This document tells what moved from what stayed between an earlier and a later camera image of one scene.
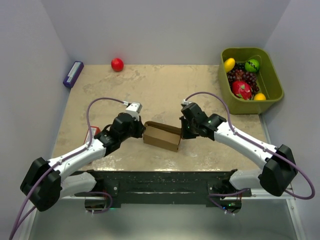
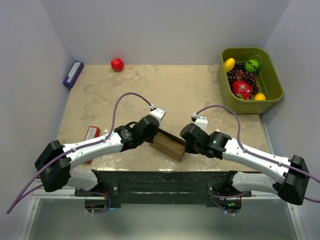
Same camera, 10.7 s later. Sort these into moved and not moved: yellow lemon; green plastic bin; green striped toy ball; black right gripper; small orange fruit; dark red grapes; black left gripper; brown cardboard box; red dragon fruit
Moved: black right gripper; black left gripper; brown cardboard box
Not moved: yellow lemon; red dragon fruit; dark red grapes; small orange fruit; green striped toy ball; green plastic bin
